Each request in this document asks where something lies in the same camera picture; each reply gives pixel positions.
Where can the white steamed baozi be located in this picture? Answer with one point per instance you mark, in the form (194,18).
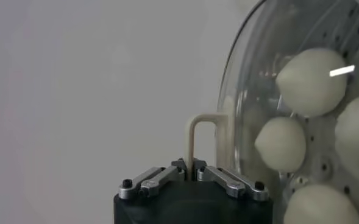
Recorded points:
(322,207)
(357,137)
(281,144)
(310,85)

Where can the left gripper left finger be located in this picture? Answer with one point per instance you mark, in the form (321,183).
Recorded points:
(154,182)

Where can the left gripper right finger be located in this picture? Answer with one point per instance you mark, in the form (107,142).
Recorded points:
(228,182)

